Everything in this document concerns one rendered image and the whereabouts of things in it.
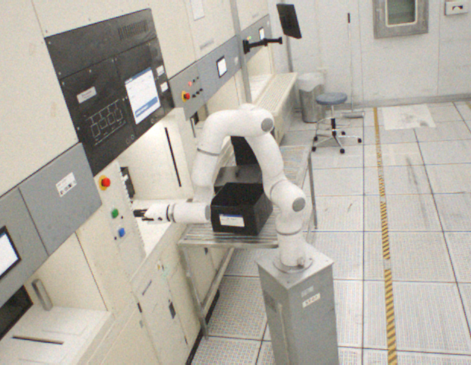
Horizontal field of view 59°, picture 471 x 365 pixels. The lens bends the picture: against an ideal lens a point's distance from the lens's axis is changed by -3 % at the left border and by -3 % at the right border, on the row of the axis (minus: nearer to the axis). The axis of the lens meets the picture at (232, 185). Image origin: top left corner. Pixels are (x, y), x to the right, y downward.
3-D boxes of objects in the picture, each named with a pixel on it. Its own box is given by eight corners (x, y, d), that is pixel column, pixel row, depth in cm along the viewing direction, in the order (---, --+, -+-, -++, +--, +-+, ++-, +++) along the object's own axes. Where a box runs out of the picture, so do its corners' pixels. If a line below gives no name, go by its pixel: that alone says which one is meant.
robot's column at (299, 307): (342, 369, 231) (335, 261, 197) (302, 397, 220) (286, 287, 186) (311, 340, 253) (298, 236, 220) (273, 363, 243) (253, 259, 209)
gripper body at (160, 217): (170, 227, 171) (146, 227, 175) (179, 214, 180) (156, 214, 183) (165, 211, 168) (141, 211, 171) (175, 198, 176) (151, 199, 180)
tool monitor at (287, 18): (302, 50, 337) (298, 3, 321) (239, 58, 354) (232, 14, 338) (308, 42, 371) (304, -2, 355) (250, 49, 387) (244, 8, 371)
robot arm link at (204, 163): (208, 144, 176) (190, 211, 184) (194, 147, 161) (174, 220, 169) (228, 150, 174) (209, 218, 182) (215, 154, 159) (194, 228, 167)
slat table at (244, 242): (297, 347, 250) (282, 244, 216) (203, 339, 268) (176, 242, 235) (317, 226, 359) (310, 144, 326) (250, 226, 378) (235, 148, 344)
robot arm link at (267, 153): (283, 216, 185) (266, 202, 198) (305, 201, 187) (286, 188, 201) (241, 117, 160) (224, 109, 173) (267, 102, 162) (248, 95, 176)
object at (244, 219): (212, 231, 239) (206, 205, 231) (231, 206, 261) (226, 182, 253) (257, 236, 227) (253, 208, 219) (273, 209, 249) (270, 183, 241)
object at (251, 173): (260, 197, 265) (257, 178, 259) (214, 201, 271) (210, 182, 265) (263, 176, 291) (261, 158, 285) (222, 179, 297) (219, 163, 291)
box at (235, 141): (273, 164, 305) (269, 131, 294) (235, 166, 312) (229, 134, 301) (277, 148, 329) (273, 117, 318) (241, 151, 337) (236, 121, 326)
